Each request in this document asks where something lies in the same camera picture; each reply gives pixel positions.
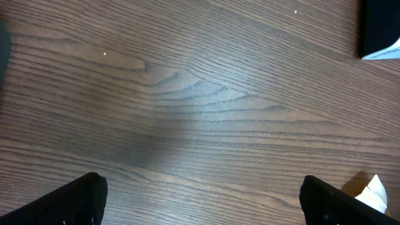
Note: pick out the brown snack pouch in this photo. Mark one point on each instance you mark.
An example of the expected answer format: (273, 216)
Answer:
(374, 195)

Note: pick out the white barcode scanner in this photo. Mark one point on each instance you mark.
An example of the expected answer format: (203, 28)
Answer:
(379, 37)

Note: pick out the grey plastic basket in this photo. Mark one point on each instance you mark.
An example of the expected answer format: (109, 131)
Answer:
(4, 50)

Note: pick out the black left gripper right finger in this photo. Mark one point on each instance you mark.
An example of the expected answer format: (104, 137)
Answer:
(323, 204)

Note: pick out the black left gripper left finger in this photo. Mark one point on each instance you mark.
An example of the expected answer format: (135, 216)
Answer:
(81, 201)

